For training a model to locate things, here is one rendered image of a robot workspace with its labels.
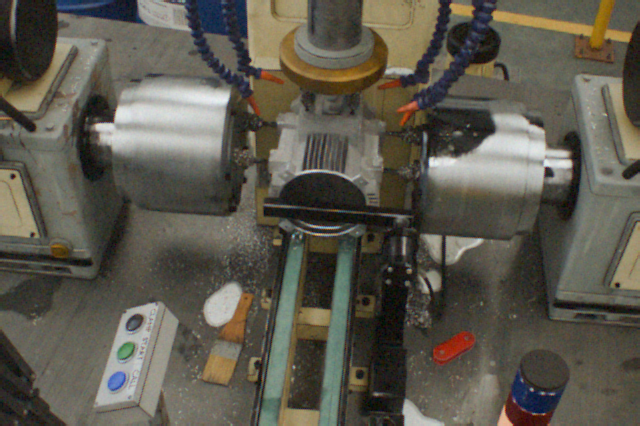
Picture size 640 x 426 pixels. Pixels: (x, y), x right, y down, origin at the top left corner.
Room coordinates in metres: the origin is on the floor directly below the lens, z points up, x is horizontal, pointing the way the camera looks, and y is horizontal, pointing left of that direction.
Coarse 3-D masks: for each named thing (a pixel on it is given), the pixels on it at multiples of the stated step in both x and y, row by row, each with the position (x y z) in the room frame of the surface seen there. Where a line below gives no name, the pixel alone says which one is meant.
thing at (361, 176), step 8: (296, 104) 1.18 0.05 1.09; (368, 104) 1.18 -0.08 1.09; (296, 112) 1.18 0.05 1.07; (368, 112) 1.17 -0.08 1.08; (368, 120) 1.17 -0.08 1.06; (280, 168) 1.01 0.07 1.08; (288, 168) 1.00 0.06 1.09; (360, 168) 1.01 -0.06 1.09; (280, 176) 1.00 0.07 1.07; (288, 176) 1.00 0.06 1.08; (360, 176) 0.99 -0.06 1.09; (368, 176) 1.00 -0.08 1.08; (360, 184) 0.99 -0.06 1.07; (280, 224) 1.00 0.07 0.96; (288, 224) 1.00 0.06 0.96; (288, 232) 1.00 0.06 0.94; (352, 232) 0.99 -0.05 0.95; (360, 232) 0.99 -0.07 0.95
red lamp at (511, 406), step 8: (512, 400) 0.52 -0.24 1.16; (512, 408) 0.52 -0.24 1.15; (520, 408) 0.51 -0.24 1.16; (512, 416) 0.52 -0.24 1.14; (520, 416) 0.51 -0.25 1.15; (528, 416) 0.50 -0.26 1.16; (536, 416) 0.50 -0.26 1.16; (544, 416) 0.50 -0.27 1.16; (512, 424) 0.51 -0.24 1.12; (520, 424) 0.51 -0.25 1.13; (528, 424) 0.50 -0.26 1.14; (536, 424) 0.50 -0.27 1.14; (544, 424) 0.51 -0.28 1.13
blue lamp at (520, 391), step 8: (520, 376) 0.53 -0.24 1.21; (512, 384) 0.54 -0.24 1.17; (520, 384) 0.52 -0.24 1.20; (512, 392) 0.53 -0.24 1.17; (520, 392) 0.52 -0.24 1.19; (528, 392) 0.51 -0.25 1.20; (536, 392) 0.51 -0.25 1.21; (560, 392) 0.51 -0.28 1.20; (520, 400) 0.51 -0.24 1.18; (528, 400) 0.51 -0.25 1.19; (536, 400) 0.50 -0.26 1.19; (544, 400) 0.50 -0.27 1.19; (552, 400) 0.50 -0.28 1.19; (528, 408) 0.51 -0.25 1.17; (536, 408) 0.50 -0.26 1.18; (544, 408) 0.50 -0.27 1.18; (552, 408) 0.51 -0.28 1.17
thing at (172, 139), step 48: (144, 96) 1.10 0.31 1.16; (192, 96) 1.10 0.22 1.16; (240, 96) 1.15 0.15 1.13; (96, 144) 1.08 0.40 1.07; (144, 144) 1.02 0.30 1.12; (192, 144) 1.02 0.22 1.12; (240, 144) 1.12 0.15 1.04; (144, 192) 0.99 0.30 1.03; (192, 192) 0.99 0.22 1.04; (240, 192) 1.06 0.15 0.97
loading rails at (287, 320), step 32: (288, 256) 0.96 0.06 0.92; (352, 256) 0.96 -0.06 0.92; (288, 288) 0.89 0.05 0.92; (352, 288) 0.88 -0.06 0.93; (288, 320) 0.82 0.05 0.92; (320, 320) 0.88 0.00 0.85; (352, 320) 0.82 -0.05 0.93; (288, 352) 0.76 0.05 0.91; (256, 384) 0.69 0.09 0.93; (288, 384) 0.75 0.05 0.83; (352, 384) 0.76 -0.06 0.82; (256, 416) 0.63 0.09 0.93; (288, 416) 0.68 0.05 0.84; (320, 416) 0.64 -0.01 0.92
